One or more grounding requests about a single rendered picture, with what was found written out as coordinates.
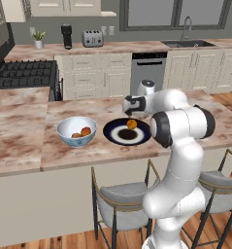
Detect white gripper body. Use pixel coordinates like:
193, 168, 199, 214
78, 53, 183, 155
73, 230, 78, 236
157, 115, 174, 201
122, 94, 145, 118

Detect dark blue and white plate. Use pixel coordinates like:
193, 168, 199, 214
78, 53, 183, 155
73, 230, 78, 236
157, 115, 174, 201
102, 117, 152, 147

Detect white and blue bowl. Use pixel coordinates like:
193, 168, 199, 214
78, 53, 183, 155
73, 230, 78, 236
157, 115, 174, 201
56, 116, 98, 149

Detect silver dishwasher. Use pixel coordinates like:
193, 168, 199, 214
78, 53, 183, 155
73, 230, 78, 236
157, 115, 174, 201
130, 51, 169, 97

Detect cream lower cupboards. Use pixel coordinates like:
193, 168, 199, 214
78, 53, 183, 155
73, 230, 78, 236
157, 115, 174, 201
162, 48, 232, 95
53, 52, 133, 101

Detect silver toaster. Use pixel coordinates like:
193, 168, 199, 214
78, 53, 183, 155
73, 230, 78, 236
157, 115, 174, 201
81, 29, 105, 49

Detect dark sink basin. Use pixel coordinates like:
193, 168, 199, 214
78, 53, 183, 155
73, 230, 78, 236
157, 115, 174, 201
160, 39, 216, 49

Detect silver tap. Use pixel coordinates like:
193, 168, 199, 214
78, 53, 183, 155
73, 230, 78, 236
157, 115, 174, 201
181, 16, 193, 42

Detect grey cushioned bar stool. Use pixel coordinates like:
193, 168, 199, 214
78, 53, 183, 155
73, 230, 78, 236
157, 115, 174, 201
90, 158, 162, 249
181, 148, 232, 249

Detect dark framed window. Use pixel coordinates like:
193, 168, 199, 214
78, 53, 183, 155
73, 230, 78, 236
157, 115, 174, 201
118, 0, 232, 32

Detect black gas hob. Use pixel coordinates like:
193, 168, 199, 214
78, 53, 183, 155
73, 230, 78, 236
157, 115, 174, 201
0, 59, 63, 102

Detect potted green plant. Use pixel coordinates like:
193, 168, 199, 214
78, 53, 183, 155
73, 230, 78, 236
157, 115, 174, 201
31, 29, 47, 51

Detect cream wall cupboards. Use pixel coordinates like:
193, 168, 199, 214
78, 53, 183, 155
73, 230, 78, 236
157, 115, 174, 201
0, 0, 117, 23

